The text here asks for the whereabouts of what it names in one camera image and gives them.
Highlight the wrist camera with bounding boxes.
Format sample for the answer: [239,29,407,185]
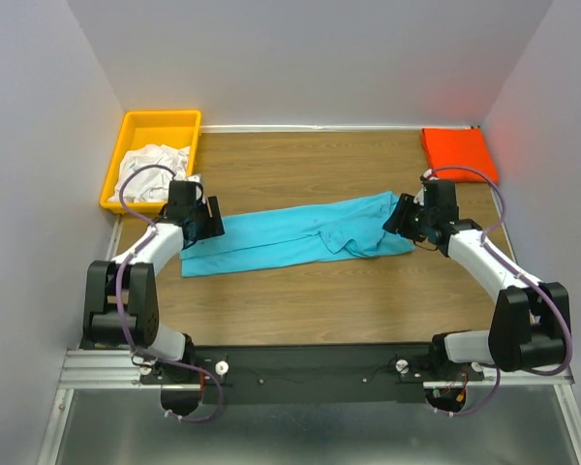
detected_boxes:
[422,179,458,216]
[185,173,204,185]

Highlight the yellow plastic bin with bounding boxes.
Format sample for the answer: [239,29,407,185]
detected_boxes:
[99,109,201,214]

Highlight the aluminium extrusion rail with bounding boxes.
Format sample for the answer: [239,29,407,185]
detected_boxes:
[57,344,576,389]

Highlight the crumpled white t-shirt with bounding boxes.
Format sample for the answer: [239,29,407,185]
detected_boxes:
[109,143,191,203]

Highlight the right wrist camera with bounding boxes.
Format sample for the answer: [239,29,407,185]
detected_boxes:
[422,179,458,216]

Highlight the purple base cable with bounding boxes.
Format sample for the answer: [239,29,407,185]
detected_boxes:
[130,353,227,423]
[433,367,503,418]

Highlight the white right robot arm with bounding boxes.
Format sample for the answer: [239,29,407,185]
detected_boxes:
[383,194,573,380]

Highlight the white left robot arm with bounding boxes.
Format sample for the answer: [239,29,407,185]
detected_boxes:
[82,175,225,383]

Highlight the folded orange t-shirt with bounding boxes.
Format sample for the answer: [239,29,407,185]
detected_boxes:
[421,128,500,184]

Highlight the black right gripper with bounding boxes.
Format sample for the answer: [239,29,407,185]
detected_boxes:
[381,193,434,243]

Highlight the cyan blue t-shirt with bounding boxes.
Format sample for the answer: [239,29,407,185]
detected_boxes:
[180,192,414,278]

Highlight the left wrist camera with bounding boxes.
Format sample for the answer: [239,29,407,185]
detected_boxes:
[185,173,204,185]

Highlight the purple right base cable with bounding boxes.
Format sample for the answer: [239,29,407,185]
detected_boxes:
[433,367,503,418]

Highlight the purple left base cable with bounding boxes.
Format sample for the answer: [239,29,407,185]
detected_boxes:
[130,353,227,423]

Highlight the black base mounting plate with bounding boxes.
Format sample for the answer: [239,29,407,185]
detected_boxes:
[140,342,483,406]

